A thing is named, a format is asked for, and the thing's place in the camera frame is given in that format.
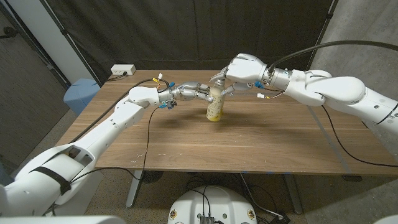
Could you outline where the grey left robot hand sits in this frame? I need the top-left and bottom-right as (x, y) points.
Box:
(160, 81), (215, 109)

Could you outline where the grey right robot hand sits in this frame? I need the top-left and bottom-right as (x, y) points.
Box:
(210, 53), (271, 96)

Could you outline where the beige drink bottle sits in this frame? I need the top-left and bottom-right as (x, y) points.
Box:
(206, 79), (226, 122)

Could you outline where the black backdrop curtain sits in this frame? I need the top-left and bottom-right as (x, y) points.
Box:
(40, 0), (340, 86)

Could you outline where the white power strip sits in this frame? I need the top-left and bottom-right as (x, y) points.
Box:
(110, 64), (137, 76)

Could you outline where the black backdrop stand pole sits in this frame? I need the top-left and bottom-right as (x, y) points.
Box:
(40, 0), (103, 87)
(307, 0), (339, 71)

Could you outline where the round black floor grille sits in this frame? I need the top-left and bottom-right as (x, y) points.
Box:
(141, 170), (164, 184)

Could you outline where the light blue bin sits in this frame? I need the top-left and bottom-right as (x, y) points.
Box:
(63, 78), (101, 116)

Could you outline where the grey table leg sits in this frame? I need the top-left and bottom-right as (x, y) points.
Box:
(284, 174), (303, 215)
(126, 170), (144, 208)

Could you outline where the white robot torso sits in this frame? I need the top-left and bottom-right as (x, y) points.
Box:
(167, 185), (258, 224)

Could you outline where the black power adapter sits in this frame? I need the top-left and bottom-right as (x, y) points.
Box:
(270, 213), (292, 224)

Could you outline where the person in blue jeans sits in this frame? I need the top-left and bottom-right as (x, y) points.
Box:
(0, 161), (13, 187)

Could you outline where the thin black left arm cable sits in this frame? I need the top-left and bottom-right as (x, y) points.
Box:
(43, 105), (162, 217)

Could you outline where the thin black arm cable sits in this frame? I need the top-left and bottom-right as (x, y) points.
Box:
(320, 105), (398, 169)
(43, 105), (162, 217)

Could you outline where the black power strip cord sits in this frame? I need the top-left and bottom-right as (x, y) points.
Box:
(107, 71), (128, 82)

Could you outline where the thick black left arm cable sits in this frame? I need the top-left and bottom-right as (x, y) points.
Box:
(68, 78), (172, 144)

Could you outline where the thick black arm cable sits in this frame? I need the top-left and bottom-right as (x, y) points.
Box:
(68, 78), (172, 144)
(269, 40), (398, 71)

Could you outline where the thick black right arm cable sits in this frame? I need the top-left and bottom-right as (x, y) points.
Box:
(269, 40), (398, 71)

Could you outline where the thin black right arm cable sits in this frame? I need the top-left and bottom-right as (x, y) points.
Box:
(320, 105), (398, 169)

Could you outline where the black torso cable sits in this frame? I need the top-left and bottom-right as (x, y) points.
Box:
(186, 175), (212, 216)

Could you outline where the grey floor cable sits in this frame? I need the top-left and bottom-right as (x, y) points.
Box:
(239, 172), (284, 218)

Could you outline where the black door handle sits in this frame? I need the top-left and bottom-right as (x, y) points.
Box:
(0, 26), (19, 40)

